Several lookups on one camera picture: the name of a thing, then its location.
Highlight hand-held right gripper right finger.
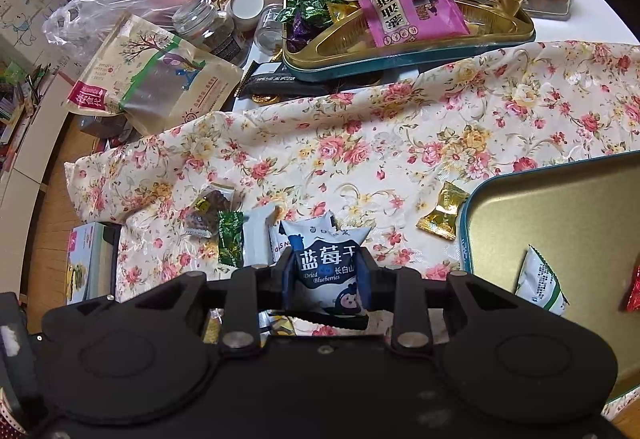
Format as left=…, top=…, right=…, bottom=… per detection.
left=361, top=246, right=546, bottom=355

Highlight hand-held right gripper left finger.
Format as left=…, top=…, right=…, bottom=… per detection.
left=120, top=246, right=297, bottom=352

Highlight blue white blueberry snack packet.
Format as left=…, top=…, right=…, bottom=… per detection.
left=280, top=212, right=373, bottom=320

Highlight green foil candy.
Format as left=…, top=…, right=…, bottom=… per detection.
left=217, top=210, right=246, bottom=268
left=285, top=0, right=332, bottom=22

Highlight teal tin lid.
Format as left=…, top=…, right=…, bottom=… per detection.
left=457, top=154, right=640, bottom=402

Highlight yellow black snack packet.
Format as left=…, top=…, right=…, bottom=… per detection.
left=260, top=313, right=297, bottom=338

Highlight white grey snack packet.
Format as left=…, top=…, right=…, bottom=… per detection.
left=247, top=205, right=282, bottom=267

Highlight gold foil wrapped candy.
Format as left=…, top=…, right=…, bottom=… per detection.
left=416, top=180, right=471, bottom=240

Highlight clear packet of dark fruit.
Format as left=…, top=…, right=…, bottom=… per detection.
left=182, top=184, right=236, bottom=238

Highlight floral tablecloth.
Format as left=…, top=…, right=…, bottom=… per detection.
left=64, top=39, right=640, bottom=340

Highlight white green snack packet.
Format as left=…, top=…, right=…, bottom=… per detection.
left=515, top=244, right=571, bottom=317

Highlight pale blue box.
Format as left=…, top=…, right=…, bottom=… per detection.
left=66, top=221, right=122, bottom=306

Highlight teal tin tray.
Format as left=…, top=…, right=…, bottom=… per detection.
left=281, top=0, right=536, bottom=83

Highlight large beige snack bag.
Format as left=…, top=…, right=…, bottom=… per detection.
left=67, top=14, right=244, bottom=136

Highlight small empty glass jar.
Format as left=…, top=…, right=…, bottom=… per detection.
left=254, top=3, right=287, bottom=55

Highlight purple wrapped candy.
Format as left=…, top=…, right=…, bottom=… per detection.
left=289, top=12, right=322, bottom=43

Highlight glass jar with dark contents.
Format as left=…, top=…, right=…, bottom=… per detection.
left=172, top=0, right=244, bottom=63

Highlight red snack packet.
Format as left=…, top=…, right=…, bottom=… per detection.
left=625, top=264, right=640, bottom=312

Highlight pink snack packet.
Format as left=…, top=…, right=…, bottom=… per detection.
left=359, top=0, right=471, bottom=47

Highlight white round lid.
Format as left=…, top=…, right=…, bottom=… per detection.
left=226, top=0, right=266, bottom=32

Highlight clear plastic bag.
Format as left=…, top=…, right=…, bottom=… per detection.
left=42, top=0, right=188, bottom=51

